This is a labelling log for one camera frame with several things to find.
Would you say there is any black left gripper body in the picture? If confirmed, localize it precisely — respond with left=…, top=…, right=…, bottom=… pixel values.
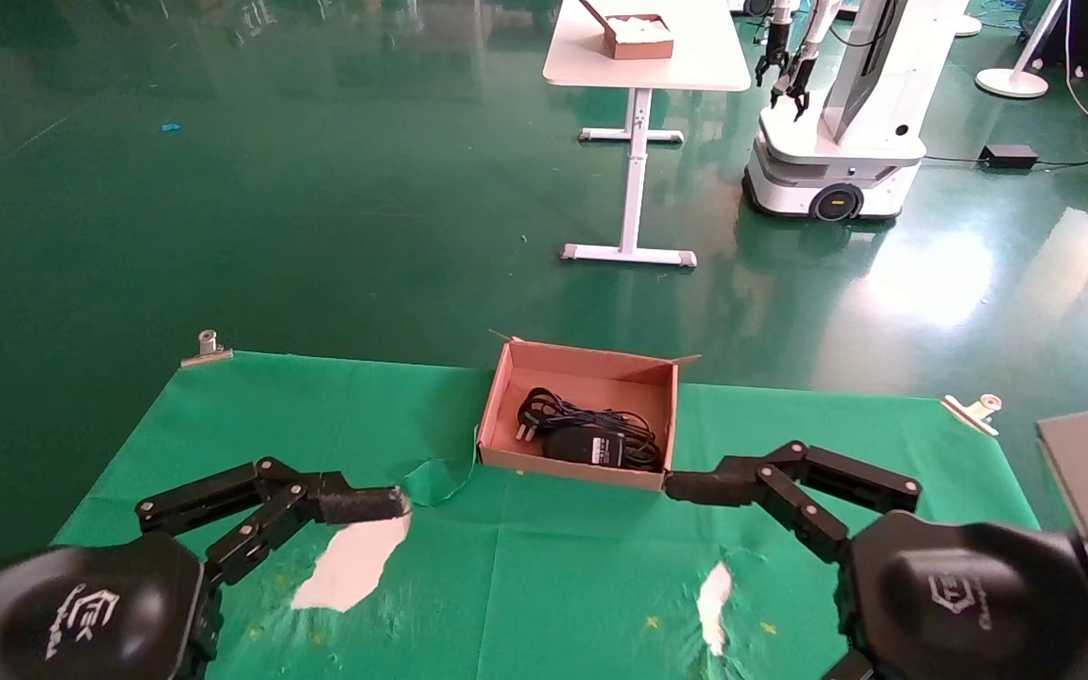
left=0, top=532, right=211, bottom=680

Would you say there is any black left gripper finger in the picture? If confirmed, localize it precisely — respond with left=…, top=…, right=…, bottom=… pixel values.
left=136, top=458, right=410, bottom=586

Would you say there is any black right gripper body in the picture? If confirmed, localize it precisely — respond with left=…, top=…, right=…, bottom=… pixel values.
left=837, top=510, right=1088, bottom=680

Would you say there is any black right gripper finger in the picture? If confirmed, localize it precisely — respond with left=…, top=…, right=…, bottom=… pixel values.
left=665, top=440, right=923, bottom=566
left=822, top=650, right=876, bottom=680

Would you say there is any black power adapter with cable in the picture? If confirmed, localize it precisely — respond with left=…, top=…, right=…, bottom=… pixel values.
left=516, top=387, right=628, bottom=468

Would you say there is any open brown cardboard box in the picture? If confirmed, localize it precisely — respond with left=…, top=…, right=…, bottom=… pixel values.
left=476, top=331, right=701, bottom=493

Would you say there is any small brown cardboard box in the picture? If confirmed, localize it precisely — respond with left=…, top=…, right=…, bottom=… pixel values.
left=579, top=0, right=676, bottom=61

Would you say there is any green table cloth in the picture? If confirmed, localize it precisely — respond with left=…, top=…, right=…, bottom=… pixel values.
left=53, top=351, right=1041, bottom=680

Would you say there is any silver metal binder clip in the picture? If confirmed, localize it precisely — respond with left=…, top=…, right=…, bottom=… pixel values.
left=942, top=394, right=1004, bottom=438
left=180, top=329, right=234, bottom=368

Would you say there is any white wheeled background robot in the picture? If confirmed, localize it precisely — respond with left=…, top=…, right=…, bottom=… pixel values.
left=742, top=0, right=972, bottom=225

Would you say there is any black background robot gripper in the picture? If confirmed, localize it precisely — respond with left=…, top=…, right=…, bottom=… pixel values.
left=756, top=42, right=791, bottom=89
left=774, top=52, right=815, bottom=123

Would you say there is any black floor power brick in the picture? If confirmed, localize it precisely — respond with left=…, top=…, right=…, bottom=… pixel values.
left=979, top=144, right=1040, bottom=172

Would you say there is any white packing filling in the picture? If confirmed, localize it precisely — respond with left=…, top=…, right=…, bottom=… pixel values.
left=608, top=13, right=673, bottom=41

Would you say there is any white stand with round base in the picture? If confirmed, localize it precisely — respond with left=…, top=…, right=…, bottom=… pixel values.
left=975, top=0, right=1070, bottom=101

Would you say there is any white pedestal table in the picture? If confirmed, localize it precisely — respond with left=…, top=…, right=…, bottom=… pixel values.
left=543, top=0, right=753, bottom=269

